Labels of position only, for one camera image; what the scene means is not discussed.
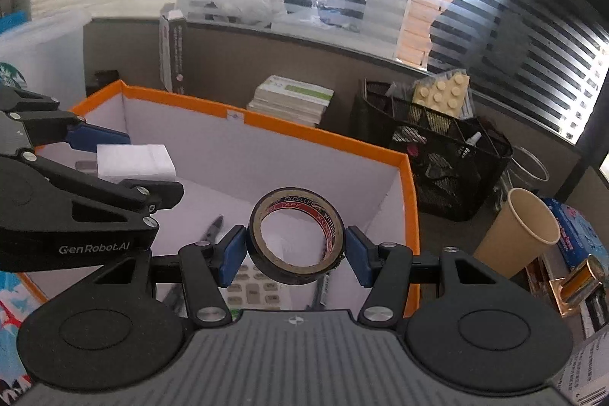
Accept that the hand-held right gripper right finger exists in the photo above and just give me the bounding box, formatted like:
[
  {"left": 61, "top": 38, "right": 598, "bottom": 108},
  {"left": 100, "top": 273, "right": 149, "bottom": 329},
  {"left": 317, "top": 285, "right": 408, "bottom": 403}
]
[{"left": 343, "top": 225, "right": 520, "bottom": 326}]

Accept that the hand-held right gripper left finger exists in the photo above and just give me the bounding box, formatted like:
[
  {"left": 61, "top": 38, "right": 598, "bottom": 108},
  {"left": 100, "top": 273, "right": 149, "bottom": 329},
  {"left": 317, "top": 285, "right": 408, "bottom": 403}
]
[{"left": 71, "top": 224, "right": 248, "bottom": 325}]

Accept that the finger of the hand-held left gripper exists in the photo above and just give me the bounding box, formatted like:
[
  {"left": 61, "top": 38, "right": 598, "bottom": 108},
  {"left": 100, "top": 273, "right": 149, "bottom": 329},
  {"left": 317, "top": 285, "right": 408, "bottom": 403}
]
[
  {"left": 21, "top": 151, "right": 185, "bottom": 219},
  {"left": 0, "top": 85, "right": 130, "bottom": 156}
]

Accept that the black tape roll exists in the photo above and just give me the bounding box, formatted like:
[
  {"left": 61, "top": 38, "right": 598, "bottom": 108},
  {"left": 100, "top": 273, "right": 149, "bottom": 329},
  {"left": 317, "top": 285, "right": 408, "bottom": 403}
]
[{"left": 247, "top": 187, "right": 346, "bottom": 285}]

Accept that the orange cardboard box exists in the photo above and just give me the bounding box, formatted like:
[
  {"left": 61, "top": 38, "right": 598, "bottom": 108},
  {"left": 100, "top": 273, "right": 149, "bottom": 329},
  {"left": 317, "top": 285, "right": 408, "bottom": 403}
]
[{"left": 19, "top": 79, "right": 422, "bottom": 321}]

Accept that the dark slim tool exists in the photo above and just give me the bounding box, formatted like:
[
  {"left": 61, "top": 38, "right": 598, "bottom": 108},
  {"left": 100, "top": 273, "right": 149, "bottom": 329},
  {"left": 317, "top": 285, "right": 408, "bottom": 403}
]
[{"left": 197, "top": 216, "right": 224, "bottom": 247}]

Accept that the grey keypad calculator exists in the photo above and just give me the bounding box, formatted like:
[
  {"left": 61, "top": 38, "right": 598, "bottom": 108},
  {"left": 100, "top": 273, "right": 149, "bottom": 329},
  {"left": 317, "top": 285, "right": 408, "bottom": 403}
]
[{"left": 223, "top": 266, "right": 286, "bottom": 307}]

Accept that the translucent plastic cup green logo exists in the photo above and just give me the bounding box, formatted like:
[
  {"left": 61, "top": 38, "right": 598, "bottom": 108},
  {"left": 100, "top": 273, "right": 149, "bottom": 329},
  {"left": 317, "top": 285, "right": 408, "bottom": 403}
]
[{"left": 0, "top": 9, "right": 93, "bottom": 102}]

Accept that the printed desk mat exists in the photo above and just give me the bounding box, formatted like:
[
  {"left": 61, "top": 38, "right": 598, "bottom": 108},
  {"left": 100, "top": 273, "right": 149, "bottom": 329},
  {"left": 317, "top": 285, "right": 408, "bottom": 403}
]
[{"left": 0, "top": 270, "right": 48, "bottom": 406}]

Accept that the black mesh desk organizer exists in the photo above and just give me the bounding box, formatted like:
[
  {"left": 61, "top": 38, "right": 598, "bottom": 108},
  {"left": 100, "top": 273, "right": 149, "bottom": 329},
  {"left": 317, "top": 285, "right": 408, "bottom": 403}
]
[{"left": 352, "top": 78, "right": 513, "bottom": 222}]

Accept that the brown paper cup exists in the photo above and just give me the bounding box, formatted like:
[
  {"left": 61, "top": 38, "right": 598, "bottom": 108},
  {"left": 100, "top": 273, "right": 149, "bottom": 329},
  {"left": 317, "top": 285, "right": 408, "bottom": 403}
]
[{"left": 472, "top": 187, "right": 562, "bottom": 278}]

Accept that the yellow studded plate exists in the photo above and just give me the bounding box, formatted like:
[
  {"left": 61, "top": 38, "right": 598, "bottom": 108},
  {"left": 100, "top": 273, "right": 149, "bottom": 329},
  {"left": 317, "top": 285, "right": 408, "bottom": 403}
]
[{"left": 411, "top": 70, "right": 472, "bottom": 118}]

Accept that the blue box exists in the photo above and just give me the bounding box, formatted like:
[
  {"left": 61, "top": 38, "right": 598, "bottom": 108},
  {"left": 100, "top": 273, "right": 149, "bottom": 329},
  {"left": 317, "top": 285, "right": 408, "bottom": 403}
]
[{"left": 540, "top": 197, "right": 609, "bottom": 271}]

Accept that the rose gold bottle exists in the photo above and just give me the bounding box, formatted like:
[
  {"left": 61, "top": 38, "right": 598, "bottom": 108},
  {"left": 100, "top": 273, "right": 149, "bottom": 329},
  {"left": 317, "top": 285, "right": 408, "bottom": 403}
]
[{"left": 549, "top": 255, "right": 607, "bottom": 317}]

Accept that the printed white paper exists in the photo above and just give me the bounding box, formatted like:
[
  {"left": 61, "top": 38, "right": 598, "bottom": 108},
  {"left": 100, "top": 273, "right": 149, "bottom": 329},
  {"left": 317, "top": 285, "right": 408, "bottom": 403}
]
[{"left": 554, "top": 334, "right": 609, "bottom": 406}]

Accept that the striped glass desk partition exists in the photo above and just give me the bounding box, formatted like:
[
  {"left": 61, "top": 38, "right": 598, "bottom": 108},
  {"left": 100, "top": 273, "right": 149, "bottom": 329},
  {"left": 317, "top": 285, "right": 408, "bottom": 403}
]
[{"left": 0, "top": 0, "right": 609, "bottom": 207}]

